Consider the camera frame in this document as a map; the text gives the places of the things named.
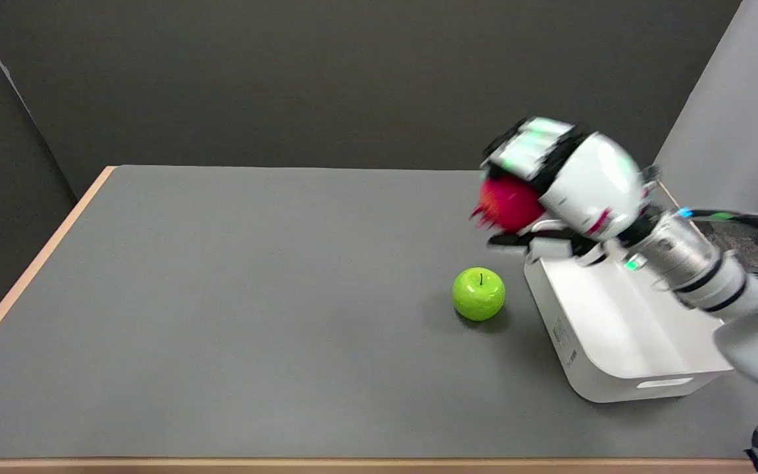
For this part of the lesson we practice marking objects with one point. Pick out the green apple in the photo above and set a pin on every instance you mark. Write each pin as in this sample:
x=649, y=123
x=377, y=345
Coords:
x=479, y=293

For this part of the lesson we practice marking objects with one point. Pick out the white plastic box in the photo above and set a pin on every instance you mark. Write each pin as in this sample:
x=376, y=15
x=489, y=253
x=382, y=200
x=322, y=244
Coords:
x=616, y=329

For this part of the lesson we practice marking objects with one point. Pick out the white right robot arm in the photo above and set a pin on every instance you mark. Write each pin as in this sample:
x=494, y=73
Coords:
x=714, y=280

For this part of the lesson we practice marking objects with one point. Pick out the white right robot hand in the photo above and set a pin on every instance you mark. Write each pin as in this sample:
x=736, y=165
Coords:
x=589, y=181

